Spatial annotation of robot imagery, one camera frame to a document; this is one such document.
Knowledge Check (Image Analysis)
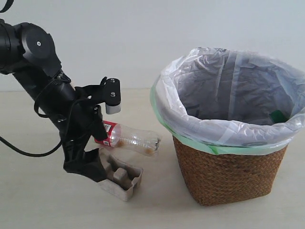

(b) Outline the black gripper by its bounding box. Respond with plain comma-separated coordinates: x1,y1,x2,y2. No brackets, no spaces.
57,85,107,182

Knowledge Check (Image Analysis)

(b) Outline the grey cardboard pulp tray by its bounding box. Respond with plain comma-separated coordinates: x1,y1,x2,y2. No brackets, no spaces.
98,148,143,202

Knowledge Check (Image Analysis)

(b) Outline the red label cola bottle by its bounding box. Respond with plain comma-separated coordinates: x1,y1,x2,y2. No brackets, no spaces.
94,120,161,156

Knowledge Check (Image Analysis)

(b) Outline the green label water bottle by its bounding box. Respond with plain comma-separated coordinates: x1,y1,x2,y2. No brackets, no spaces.
269,110,288,124

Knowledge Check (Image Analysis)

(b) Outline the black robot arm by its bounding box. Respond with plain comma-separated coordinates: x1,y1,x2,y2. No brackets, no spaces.
0,21,107,182

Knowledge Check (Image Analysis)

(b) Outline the woven brown waste basket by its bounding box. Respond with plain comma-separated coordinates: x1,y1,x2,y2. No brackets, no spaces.
173,137,287,206

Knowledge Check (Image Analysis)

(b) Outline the white plastic bin liner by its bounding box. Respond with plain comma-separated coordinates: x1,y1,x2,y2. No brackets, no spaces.
151,47,305,156

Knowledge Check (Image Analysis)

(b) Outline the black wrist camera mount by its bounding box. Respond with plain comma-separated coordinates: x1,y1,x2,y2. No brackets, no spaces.
75,77,121,115

